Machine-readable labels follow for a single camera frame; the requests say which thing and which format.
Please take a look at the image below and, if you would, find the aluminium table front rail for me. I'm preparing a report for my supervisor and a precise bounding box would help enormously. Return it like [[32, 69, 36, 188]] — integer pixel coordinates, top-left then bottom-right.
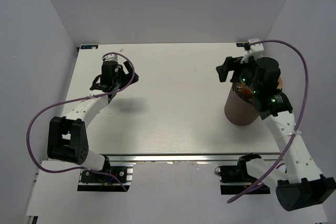
[[104, 153, 283, 164]]

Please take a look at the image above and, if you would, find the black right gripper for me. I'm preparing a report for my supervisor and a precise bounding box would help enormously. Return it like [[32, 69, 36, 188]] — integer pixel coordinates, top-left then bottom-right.
[[215, 53, 260, 94]]

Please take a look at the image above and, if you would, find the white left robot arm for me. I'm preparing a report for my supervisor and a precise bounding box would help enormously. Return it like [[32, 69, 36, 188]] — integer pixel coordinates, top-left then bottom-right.
[[47, 59, 139, 182]]

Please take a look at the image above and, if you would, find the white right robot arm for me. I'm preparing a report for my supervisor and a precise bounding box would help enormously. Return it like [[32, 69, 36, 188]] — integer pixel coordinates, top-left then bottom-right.
[[216, 57, 335, 211]]

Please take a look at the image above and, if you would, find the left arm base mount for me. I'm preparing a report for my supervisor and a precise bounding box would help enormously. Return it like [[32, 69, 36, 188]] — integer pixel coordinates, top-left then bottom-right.
[[77, 160, 133, 192]]

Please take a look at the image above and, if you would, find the blue sticker left corner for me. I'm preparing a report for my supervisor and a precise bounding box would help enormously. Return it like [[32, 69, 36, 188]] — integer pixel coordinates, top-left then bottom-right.
[[80, 45, 98, 50]]

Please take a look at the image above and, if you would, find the orange bottle with patterned label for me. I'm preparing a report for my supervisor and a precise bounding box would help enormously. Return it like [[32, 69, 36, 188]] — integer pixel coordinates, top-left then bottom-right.
[[236, 82, 253, 103]]

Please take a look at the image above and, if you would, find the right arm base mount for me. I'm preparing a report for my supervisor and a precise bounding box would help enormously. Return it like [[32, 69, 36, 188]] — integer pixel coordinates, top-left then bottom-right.
[[214, 153, 261, 195]]

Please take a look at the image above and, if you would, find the dark brown round bin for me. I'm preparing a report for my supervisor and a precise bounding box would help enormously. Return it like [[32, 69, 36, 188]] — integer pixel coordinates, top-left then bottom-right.
[[224, 80, 269, 126]]

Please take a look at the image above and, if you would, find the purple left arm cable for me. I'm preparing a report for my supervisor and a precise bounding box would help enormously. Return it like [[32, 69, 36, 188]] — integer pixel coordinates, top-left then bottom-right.
[[26, 52, 136, 192]]

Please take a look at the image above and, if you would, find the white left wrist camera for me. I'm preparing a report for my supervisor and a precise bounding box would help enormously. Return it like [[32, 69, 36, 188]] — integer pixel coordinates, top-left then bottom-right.
[[102, 53, 118, 62]]

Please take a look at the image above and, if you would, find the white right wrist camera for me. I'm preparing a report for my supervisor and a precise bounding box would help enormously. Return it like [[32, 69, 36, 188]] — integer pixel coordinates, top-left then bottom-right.
[[240, 38, 265, 63]]

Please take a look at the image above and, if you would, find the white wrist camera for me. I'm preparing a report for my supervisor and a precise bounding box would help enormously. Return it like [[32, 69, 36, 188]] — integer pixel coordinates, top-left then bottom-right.
[[102, 53, 118, 62], [240, 38, 265, 63]]

